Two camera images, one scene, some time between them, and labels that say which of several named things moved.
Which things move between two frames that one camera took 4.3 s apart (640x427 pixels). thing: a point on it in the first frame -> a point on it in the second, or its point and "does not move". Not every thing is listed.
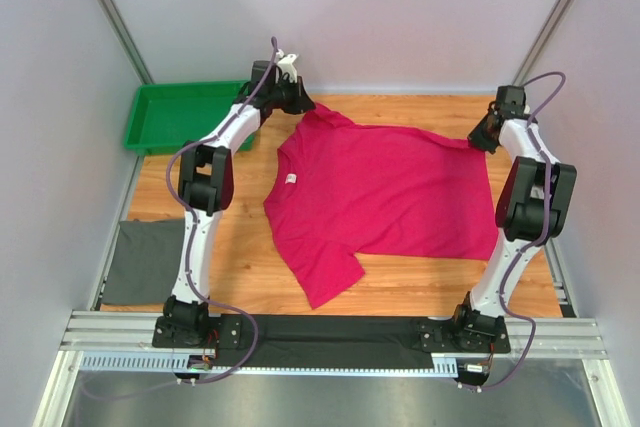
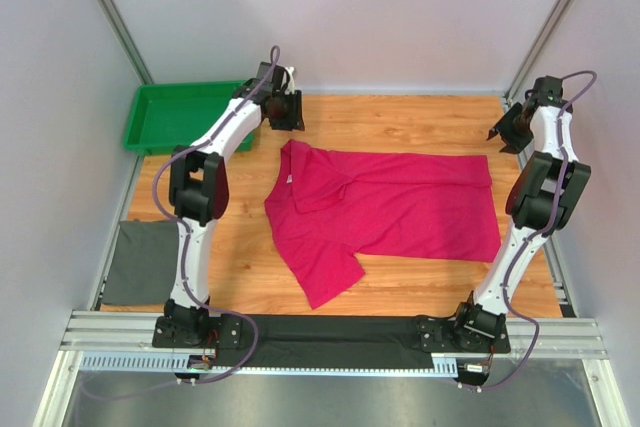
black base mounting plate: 223,335 does not move
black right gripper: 475,137 -> 516,144
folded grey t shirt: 145,262 does not move
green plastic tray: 163,117 does not move
